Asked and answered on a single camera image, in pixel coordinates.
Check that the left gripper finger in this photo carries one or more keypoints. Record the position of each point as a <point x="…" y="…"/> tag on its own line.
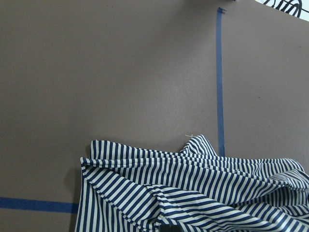
<point x="169" y="228"/>

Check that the navy white striped polo shirt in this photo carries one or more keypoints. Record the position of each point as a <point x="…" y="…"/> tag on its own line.
<point x="128" y="189"/>

